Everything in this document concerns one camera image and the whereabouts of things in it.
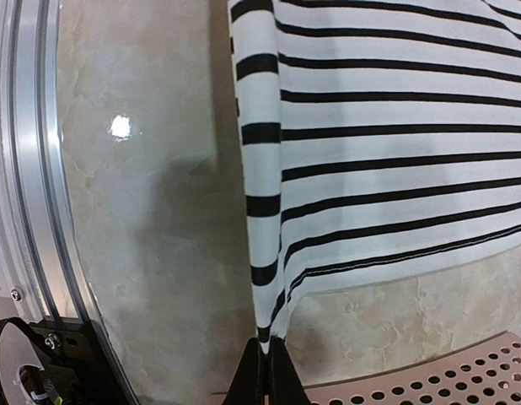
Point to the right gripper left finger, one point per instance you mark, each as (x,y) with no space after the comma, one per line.
(247,386)

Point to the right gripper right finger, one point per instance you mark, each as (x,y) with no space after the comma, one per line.
(283,385)

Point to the black white striped tank top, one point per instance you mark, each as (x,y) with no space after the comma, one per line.
(379,139)

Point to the pink perforated laundry basket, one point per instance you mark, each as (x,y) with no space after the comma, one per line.
(488,372)

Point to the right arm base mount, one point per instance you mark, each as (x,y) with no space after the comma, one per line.
(72,357)

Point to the aluminium front rail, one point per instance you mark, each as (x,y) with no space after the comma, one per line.
(41,277)

